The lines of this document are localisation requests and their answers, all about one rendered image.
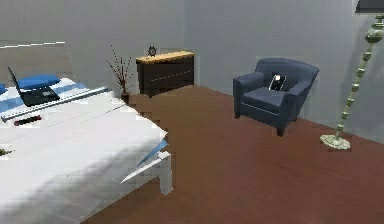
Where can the blue armchair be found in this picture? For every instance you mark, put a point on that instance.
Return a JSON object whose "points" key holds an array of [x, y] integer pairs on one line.
{"points": [[271, 96]]}

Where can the black alarm clock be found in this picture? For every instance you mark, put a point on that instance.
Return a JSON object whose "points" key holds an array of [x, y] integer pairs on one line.
{"points": [[152, 51]]}

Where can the small green object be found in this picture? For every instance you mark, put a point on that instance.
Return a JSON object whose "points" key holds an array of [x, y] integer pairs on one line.
{"points": [[4, 152]]}

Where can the green floor lamp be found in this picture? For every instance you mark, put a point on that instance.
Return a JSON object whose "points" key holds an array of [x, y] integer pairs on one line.
{"points": [[355, 86]]}

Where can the black remote control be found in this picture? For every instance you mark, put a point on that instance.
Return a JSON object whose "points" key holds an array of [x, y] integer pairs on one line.
{"points": [[28, 120]]}

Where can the dark chest of drawers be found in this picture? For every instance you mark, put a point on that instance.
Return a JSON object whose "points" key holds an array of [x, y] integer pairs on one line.
{"points": [[165, 74]]}

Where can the blue pillow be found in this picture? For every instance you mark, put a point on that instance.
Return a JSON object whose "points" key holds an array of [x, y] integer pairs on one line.
{"points": [[2, 89], [37, 81]]}

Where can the red twig house plant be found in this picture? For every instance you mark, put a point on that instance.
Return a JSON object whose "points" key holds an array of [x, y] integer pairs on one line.
{"points": [[121, 75]]}

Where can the grey baseball bat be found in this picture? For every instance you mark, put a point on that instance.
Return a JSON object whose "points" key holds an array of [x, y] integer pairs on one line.
{"points": [[56, 101]]}

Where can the white bed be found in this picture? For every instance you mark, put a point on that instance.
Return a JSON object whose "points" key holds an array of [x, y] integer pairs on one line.
{"points": [[76, 150]]}

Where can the black laptop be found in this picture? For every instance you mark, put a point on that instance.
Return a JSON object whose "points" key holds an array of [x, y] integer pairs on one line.
{"points": [[35, 95]]}

